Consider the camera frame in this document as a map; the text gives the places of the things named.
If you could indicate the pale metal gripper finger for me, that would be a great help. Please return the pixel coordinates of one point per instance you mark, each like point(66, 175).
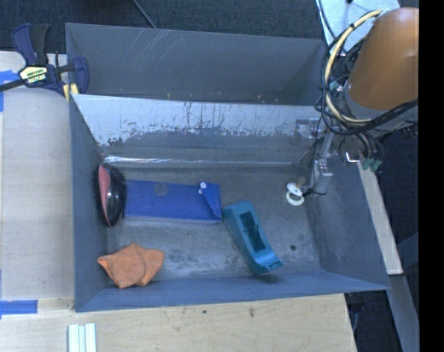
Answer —
point(324, 182)
point(305, 128)

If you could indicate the blue flat box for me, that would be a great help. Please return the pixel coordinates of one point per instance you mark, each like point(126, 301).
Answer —
point(170, 201)

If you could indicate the grey metal bin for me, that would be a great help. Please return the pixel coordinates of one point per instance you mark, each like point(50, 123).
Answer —
point(207, 149)

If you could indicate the pale wood board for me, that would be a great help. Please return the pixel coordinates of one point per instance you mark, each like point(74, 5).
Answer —
point(35, 196)

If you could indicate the teal tape dispenser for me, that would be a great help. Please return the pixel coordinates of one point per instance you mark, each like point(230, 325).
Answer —
point(250, 234)

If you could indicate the orange cloth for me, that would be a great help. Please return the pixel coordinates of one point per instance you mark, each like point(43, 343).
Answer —
point(132, 265)

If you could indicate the black and pink brush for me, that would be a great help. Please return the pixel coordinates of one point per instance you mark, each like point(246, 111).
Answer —
point(110, 195)

